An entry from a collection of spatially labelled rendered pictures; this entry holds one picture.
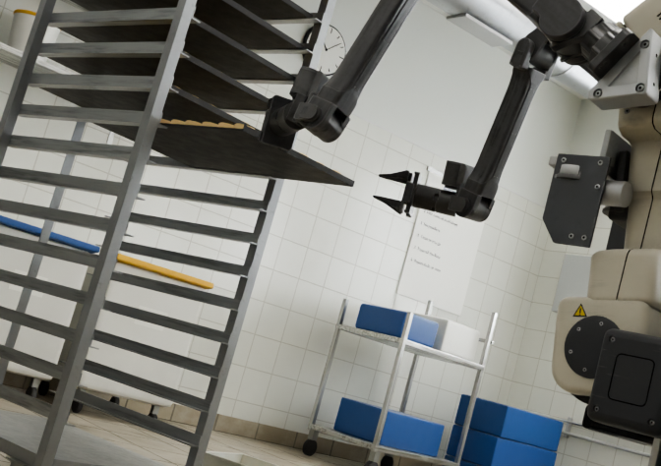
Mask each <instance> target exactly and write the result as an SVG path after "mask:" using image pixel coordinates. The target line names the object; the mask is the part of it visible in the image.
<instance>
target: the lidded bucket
mask: <svg viewBox="0 0 661 466"><path fill-rule="evenodd" d="M13 14H14V18H13V22H12V26H11V31H10V35H9V40H8V44H7V45H8V46H10V47H12V48H15V49H17V50H20V51H22V52H24V50H25V47H26V44H27V41H28V38H29V35H30V30H31V27H32V24H33V21H34V18H35V15H36V12H33V11H29V10H23V9H17V10H15V11H14V13H13ZM60 31H61V30H60V29H58V28H51V27H47V30H46V33H45V36H44V39H43V42H42V43H55V41H56V38H57V36H58V34H59V32H60Z"/></svg>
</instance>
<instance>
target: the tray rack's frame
mask: <svg viewBox="0 0 661 466"><path fill-rule="evenodd" d="M55 3H56V0H40V3H39V6H38V9H37V12H36V15H35V18H34V21H33V24H32V27H31V30H30V35H29V38H28V41H27V44H26V47H25V50H24V53H23V56H22V59H21V62H20V65H19V68H18V71H17V74H16V77H15V79H14V82H13V85H12V88H11V91H10V94H9V97H8V100H7V103H6V106H5V109H4V112H3V115H2V118H1V121H0V169H1V166H2V163H3V160H4V157H5V154H6V151H7V148H8V145H9V142H10V139H11V136H12V133H13V130H14V127H15V124H16V121H17V118H18V115H19V112H20V109H21V106H22V103H23V100H24V97H25V94H26V91H27V88H28V85H29V82H30V77H31V74H32V71H33V68H34V65H35V62H36V59H37V56H38V53H39V50H40V47H41V44H42V42H43V39H44V36H45V33H46V30H47V27H48V24H49V21H50V18H51V15H52V12H53V9H54V6H55ZM85 125H86V122H77V123H76V126H75V130H74V133H73V136H72V138H71V141H77V142H80V141H81V138H82V135H83V131H84V128H85ZM74 159H75V155H73V154H66V156H65V160H64V163H63V166H62V169H61V172H60V174H65V175H70V172H71V169H72V166H73V163H74ZM64 191H65V189H64V188H58V187H55V191H54V194H53V197H52V200H51V203H50V206H49V207H51V208H57V209H58V208H59V205H60V203H61V200H62V197H63V194H64ZM53 224H54V222H53V221H48V220H45V221H44V224H43V227H42V230H41V233H40V236H39V239H38V242H41V243H46V244H47V242H48V239H49V236H50V233H51V230H52V227H53ZM42 258H43V256H41V255H37V254H34V255H33V258H32V261H31V264H30V269H29V272H28V275H27V276H30V277H34V278H36V277H37V274H38V270H39V267H40V264H41V261H42ZM31 291H32V290H30V289H28V288H23V291H22V294H21V297H20V300H19V303H18V306H17V309H16V311H18V312H21V313H25V312H26V309H27V306H28V303H29V300H30V294H31ZM20 328H21V325H20V324H17V323H13V322H12V324H11V327H10V330H9V333H8V336H7V339H6V343H5V346H7V347H10V348H13V349H14V346H15V343H16V340H17V337H18V334H19V331H20ZM9 362H10V361H9V360H6V359H3V358H0V383H1V384H2V383H3V380H4V376H5V374H6V371H7V368H8V365H9ZM47 419H48V418H44V417H38V416H33V415H27V414H22V413H16V412H10V411H4V410H0V451H1V452H3V453H5V454H7V455H9V456H11V457H9V456H6V458H7V459H9V460H11V464H10V466H33V463H34V459H35V457H36V454H37V451H38V448H39V444H40V441H41V438H42V435H43V432H44V428H45V425H46V422H47ZM52 466H166V465H164V464H161V463H159V462H157V461H154V460H152V459H149V458H147V457H145V456H143V455H141V454H139V453H136V452H134V451H131V450H129V449H127V448H124V447H122V446H120V445H117V444H115V443H112V442H110V441H108V440H105V439H103V438H101V437H97V436H94V435H92V434H90V433H87V432H85V431H83V430H80V429H78V428H75V427H71V426H66V425H65V427H64V430H63V433H62V436H61V439H60V442H59V445H58V448H57V452H56V455H55V458H54V461H53V464H52Z"/></svg>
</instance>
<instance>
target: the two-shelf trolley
mask: <svg viewBox="0 0 661 466"><path fill-rule="evenodd" d="M348 302H349V300H347V299H343V301H342V305H341V308H340V312H339V315H338V319H337V323H336V325H335V330H334V334H333V337H332V341H331V345H330V351H329V353H328V357H327V361H326V364H325V368H324V372H323V375H322V379H321V382H320V386H319V390H318V393H317V397H316V401H315V404H314V408H313V411H312V415H311V419H310V422H309V425H308V430H310V431H309V434H308V439H307V440H306V441H305V442H304V444H303V453H304V454H305V455H308V456H312V455H313V454H314V453H315V452H316V450H317V438H318V434H319V432H320V433H323V434H326V435H329V436H332V437H336V438H339V439H342V440H345V441H348V442H351V443H354V444H357V445H360V446H363V447H366V448H369V449H371V451H370V455H369V458H368V460H369V461H367V462H366V464H365V465H364V466H378V461H379V457H380V453H381V452H383V453H384V454H385V456H384V457H383V458H382V461H381V466H392V465H393V456H394V455H397V456H401V457H406V458H411V459H415V460H420V461H425V462H429V463H434V464H439V465H443V466H459V465H460V464H459V463H460V459H461V456H462V452H463V449H464V445H465V441H466V437H467V433H468V429H469V425H470V421H471V417H472V413H473V409H474V405H475V401H476V397H477V393H478V389H479V385H480V381H481V378H482V374H483V371H484V368H485V367H484V366H485V363H486V359H487V355H488V351H489V347H490V344H494V340H491V339H492V335H493V331H494V327H495V323H496V319H497V315H498V314H497V313H493V312H492V315H491V319H490V323H489V327H488V331H487V335H486V339H485V338H480V337H479V340H478V341H480V342H485V343H484V347H483V350H482V354H481V358H480V362H479V364H476V363H473V362H470V361H467V360H464V359H461V358H458V357H455V356H454V355H451V354H448V353H445V352H442V351H439V350H436V349H433V348H430V347H427V346H424V345H421V344H418V343H415V342H412V341H409V340H407V336H408V332H409V328H410V326H411V322H412V318H413V314H414V313H411V312H407V316H406V320H405V323H404V327H403V331H402V334H401V337H400V338H399V337H395V336H390V335H386V334H382V333H378V332H374V331H369V330H365V329H361V328H356V327H352V326H348V325H343V320H344V316H345V313H346V309H347V305H348ZM433 303H434V301H431V300H429V301H428V304H427V308H426V312H425V315H428V316H429V315H430V314H431V311H432V307H433ZM341 330H343V331H346V332H349V333H352V334H355V335H358V336H361V337H364V338H368V339H371V340H374V341H377V342H380V343H383V344H386V345H388V346H391V347H394V348H397V352H396V356H395V360H394V364H393V368H392V371H391V378H390V382H389V385H388V389H387V393H386V397H385V400H384V404H383V408H382V412H381V415H380V419H379V423H378V426H377V430H376V433H375V437H374V441H373V442H369V441H367V440H364V439H361V438H358V437H353V436H350V435H347V434H344V433H341V432H338V431H336V430H334V429H332V428H328V427H323V426H319V425H315V423H316V420H317V416H318V413H319V409H320V405H321V402H322V398H323V394H324V391H325V387H326V383H327V380H328V376H329V372H330V369H331V363H332V359H333V355H334V352H335V348H336V344H337V341H338V338H339V334H340V331H341ZM403 351H406V352H409V353H412V354H414V357H413V360H412V364H411V368H410V372H409V376H408V379H407V383H406V387H405V390H404V394H403V397H402V401H401V405H400V409H399V412H402V413H404V412H405V408H406V404H407V400H408V396H409V393H410V389H411V385H412V382H413V378H414V375H415V371H416V367H417V363H418V359H419V356H423V357H427V358H432V359H436V360H440V361H444V362H448V363H452V364H456V365H461V366H464V367H468V368H472V369H476V370H477V374H476V378H475V382H474V385H473V389H472V393H471V397H470V401H469V405H468V409H467V413H466V417H465V421H464V424H463V428H462V432H461V436H460V440H459V444H458V448H457V452H456V456H455V460H454V462H452V461H449V460H447V459H444V458H441V457H438V456H437V457H433V456H429V455H424V454H419V453H415V452H410V451H406V450H401V449H396V448H392V447H387V446H383V445H379V443H380V440H381V436H382V432H383V428H384V425H385V421H386V417H387V413H388V410H389V407H390V403H391V396H392V393H393V389H394V385H395V381H396V377H397V374H398V370H399V366H400V362H401V359H402V355H403Z"/></svg>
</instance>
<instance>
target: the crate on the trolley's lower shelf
mask: <svg viewBox="0 0 661 466"><path fill-rule="evenodd" d="M382 408H383V407H380V406H376V405H372V404H369V403H365V402H361V401H357V400H353V399H349V398H345V397H342V398H341V401H340V405H339V408H338V412H337V416H336V419H335V423H334V427H333V429H334V430H336V431H338V432H341V433H344V434H347V435H350V436H353V437H358V438H361V439H364V440H367V441H369V442H373V441H374V437H375V433H376V430H377V426H378V423H379V419H380V415H381V412H382ZM444 427H445V426H444V425H442V424H439V423H435V422H432V421H429V420H425V419H422V418H418V417H415V416H412V415H408V414H405V413H402V412H398V411H394V410H392V409H389V410H388V413H387V417H386V421H385V425H384V428H383V432H382V436H381V440H380V443H379V445H383V446H387V447H392V448H396V449H401V450H406V451H410V452H415V453H419V454H424V455H429V456H433V457H437V455H438V451H439V447H440V443H441V439H442V435H443V431H444Z"/></svg>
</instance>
